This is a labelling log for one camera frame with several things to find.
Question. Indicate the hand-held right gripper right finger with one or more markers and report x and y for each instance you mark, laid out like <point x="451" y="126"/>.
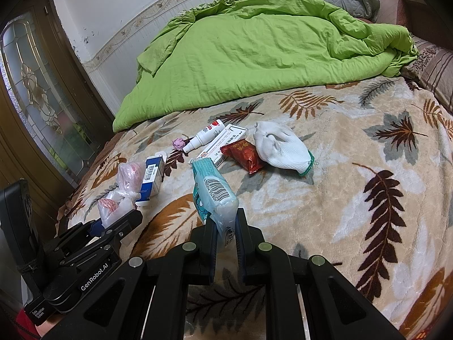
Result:
<point x="239" y="255"/>

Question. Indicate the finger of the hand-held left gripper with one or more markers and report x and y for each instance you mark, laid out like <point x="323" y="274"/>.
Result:
<point x="93" y="226"/>
<point x="124" y="223"/>

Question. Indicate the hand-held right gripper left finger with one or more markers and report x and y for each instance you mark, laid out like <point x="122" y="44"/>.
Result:
<point x="214" y="255"/>

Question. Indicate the clear plastic bag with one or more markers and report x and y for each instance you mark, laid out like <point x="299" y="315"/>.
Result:
<point x="124" y="180"/>

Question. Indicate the blue and white box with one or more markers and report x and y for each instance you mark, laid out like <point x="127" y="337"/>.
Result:
<point x="150" y="180"/>

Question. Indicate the teal tissue pack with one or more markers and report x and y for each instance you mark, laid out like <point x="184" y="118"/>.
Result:
<point x="212" y="191"/>

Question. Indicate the pink paper ball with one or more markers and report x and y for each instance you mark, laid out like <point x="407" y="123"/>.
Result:
<point x="178" y="143"/>

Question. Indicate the red snack packet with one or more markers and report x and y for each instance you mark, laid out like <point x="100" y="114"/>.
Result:
<point x="246" y="156"/>

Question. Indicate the white knit glove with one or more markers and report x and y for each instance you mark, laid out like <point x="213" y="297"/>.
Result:
<point x="279" y="148"/>

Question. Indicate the person's red clothing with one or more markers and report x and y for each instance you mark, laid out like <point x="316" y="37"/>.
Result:
<point x="26" y="322"/>

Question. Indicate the leaf printed blanket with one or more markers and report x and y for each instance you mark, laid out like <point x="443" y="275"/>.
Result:
<point x="336" y="202"/>

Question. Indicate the long white medicine box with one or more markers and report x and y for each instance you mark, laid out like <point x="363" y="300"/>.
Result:
<point x="226" y="141"/>

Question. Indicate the white spray bottle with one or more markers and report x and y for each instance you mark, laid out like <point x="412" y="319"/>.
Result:
<point x="205" y="136"/>

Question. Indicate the wooden door with glass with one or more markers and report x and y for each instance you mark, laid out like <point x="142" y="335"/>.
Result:
<point x="35" y="95"/>

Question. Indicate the green quilt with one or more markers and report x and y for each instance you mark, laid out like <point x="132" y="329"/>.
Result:
<point x="265" y="53"/>

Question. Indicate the striped beige pillow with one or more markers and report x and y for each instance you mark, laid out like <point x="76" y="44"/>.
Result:
<point x="431" y="67"/>

